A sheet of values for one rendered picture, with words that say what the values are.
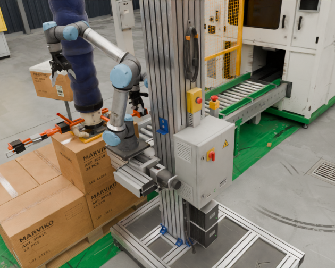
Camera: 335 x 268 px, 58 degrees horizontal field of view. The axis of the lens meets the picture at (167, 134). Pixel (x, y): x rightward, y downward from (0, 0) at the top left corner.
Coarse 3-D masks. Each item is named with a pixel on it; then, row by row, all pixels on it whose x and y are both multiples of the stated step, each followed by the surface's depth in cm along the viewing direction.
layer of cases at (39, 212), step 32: (32, 160) 292; (0, 192) 253; (32, 192) 250; (64, 192) 247; (96, 192) 252; (128, 192) 279; (0, 224) 222; (32, 224) 219; (64, 224) 239; (96, 224) 264; (32, 256) 228
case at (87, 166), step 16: (64, 144) 236; (80, 144) 234; (96, 144) 235; (64, 160) 248; (80, 160) 229; (96, 160) 240; (64, 176) 265; (80, 176) 235; (96, 176) 245; (112, 176) 258
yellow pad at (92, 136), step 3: (105, 126) 248; (105, 129) 247; (90, 132) 240; (93, 132) 240; (96, 132) 243; (99, 132) 243; (102, 132) 243; (90, 135) 240; (93, 135) 240; (96, 135) 240; (99, 135) 241; (81, 138) 238; (84, 138) 237; (87, 138) 236; (90, 138) 237; (93, 138) 237; (96, 138) 240; (84, 141) 234; (87, 141) 235
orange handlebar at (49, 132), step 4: (104, 108) 254; (104, 112) 250; (100, 116) 242; (104, 116) 241; (132, 116) 241; (76, 120) 240; (80, 120) 238; (84, 120) 240; (108, 120) 235; (72, 124) 234; (56, 128) 230; (44, 132) 225; (48, 132) 223; (52, 132) 225; (48, 136) 224; (24, 140) 217; (28, 140) 218; (8, 148) 209
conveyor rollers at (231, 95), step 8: (232, 88) 414; (240, 88) 414; (248, 88) 415; (256, 88) 409; (224, 96) 393; (232, 96) 394; (240, 96) 396; (208, 104) 380; (224, 104) 374; (208, 112) 360; (232, 112) 357; (144, 136) 317; (152, 136) 319
